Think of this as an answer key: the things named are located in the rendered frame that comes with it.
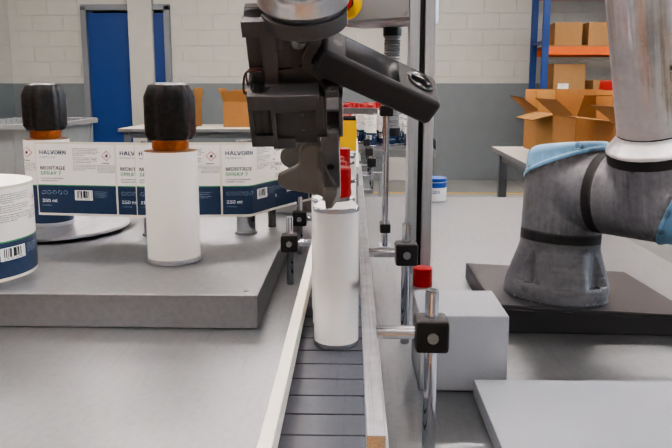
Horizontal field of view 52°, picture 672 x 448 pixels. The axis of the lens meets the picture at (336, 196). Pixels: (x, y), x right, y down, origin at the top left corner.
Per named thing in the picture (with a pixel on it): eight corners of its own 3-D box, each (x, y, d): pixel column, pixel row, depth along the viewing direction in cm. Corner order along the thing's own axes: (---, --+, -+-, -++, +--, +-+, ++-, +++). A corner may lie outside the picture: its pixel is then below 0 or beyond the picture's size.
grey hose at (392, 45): (381, 135, 140) (382, 28, 137) (399, 135, 140) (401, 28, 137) (382, 136, 137) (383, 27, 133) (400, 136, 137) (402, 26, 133)
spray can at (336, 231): (315, 334, 83) (314, 163, 80) (358, 334, 83) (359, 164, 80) (312, 350, 78) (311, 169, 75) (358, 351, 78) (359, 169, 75)
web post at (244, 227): (236, 230, 142) (234, 139, 139) (259, 231, 142) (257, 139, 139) (232, 235, 138) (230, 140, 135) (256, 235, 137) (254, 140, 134)
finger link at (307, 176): (282, 206, 70) (275, 130, 64) (341, 205, 70) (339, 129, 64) (280, 227, 68) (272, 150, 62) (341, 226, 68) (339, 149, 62)
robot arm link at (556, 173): (548, 221, 112) (555, 137, 111) (628, 234, 102) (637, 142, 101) (503, 226, 105) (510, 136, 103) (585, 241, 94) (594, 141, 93)
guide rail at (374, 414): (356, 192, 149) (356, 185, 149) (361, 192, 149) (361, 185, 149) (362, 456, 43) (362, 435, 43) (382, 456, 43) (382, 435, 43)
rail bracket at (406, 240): (361, 338, 96) (362, 220, 93) (414, 339, 95) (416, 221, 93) (361, 347, 92) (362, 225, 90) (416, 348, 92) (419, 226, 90)
